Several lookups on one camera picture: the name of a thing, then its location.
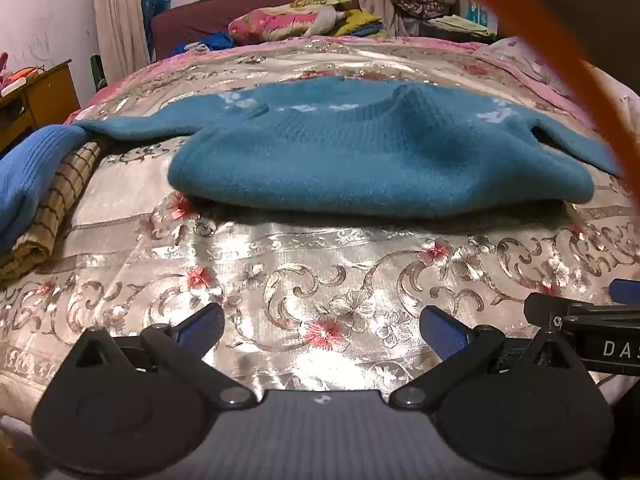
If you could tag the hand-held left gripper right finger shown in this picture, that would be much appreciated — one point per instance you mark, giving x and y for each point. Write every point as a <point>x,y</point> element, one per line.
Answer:
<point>442,330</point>

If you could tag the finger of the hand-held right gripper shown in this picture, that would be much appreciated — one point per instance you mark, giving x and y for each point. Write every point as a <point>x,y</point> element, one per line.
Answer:
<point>575,307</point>
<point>627,291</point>

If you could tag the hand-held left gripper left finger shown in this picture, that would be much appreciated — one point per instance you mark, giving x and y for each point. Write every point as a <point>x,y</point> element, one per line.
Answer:
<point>202,327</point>

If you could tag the teal knit sweater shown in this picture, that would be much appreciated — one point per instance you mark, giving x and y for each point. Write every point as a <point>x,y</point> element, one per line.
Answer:
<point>350,155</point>

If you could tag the silver floral bedspread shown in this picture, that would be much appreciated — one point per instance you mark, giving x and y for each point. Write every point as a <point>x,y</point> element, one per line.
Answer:
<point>300,280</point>

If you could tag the tan plaid folded cloth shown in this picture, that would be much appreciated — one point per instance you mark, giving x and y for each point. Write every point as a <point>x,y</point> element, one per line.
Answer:
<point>55,205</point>

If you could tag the pink floral blanket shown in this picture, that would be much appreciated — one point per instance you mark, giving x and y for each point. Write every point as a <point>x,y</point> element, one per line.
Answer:
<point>540,75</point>

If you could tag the blue ribbed knit garment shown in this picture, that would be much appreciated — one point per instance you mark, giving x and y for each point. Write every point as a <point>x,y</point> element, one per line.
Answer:
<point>30,170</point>

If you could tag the green bottle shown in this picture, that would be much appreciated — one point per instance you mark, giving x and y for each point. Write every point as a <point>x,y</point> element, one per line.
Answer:
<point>97,74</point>

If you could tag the wooden cabinet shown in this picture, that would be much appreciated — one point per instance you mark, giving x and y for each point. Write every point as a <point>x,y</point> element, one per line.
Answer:
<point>42,95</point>

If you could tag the blue crumpled cloth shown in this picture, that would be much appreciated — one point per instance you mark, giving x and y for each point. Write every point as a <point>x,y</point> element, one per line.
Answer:
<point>207,42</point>

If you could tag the pale green folded cloth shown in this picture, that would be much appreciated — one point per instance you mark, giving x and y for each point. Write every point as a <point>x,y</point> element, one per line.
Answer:
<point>462,25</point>

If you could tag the orange plastic item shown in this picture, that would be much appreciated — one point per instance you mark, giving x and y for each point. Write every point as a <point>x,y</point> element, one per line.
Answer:
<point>25,74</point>

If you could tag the maroon sofa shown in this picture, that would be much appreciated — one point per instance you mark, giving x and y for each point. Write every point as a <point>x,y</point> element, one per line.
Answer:
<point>200,17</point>

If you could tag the yellow folded cloth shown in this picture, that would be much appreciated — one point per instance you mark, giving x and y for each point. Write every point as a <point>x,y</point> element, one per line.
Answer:
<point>357,22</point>

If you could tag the pink floral pillow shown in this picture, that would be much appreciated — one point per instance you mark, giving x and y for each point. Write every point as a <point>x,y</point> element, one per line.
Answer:
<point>280,17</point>

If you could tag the beige curtain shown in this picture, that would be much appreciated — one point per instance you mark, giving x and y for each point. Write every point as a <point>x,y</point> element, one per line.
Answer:
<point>120,15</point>

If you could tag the blue plastic bag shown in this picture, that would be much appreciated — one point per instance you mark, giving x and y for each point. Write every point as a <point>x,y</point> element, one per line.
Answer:
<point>148,7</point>

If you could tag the grey cloth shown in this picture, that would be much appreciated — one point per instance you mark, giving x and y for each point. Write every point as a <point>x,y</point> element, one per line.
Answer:
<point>327,17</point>

